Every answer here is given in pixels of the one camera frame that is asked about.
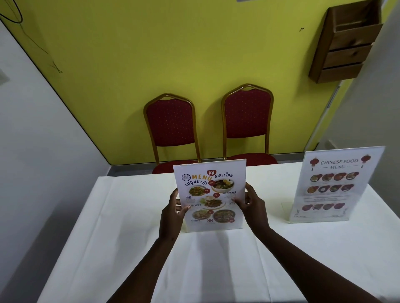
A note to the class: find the person's right hand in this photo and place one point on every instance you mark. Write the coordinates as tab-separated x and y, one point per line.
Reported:
256	212

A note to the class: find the person's left hand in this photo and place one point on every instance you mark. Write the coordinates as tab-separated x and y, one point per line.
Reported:
170	220

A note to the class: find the person's left thumb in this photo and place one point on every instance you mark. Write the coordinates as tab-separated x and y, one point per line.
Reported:
184	211

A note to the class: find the person's right thumb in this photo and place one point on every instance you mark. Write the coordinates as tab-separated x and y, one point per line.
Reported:
241	204

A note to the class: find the white food photo menu stand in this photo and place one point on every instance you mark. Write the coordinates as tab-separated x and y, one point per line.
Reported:
210	193

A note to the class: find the person's left forearm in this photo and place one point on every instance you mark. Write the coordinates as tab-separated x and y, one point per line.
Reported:
137	268

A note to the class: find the person's right forearm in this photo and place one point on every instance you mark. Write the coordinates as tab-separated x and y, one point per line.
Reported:
309	268

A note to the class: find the white tablecloth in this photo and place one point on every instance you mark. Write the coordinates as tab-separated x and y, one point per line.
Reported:
218	243

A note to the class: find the red gold banquet chair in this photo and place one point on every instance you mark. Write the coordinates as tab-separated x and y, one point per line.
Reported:
172	125
247	115

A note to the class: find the acrylic lantern print menu stand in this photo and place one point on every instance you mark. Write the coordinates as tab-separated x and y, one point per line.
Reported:
334	184

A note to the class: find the wooden wall rack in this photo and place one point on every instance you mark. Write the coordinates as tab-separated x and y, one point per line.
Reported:
347	46

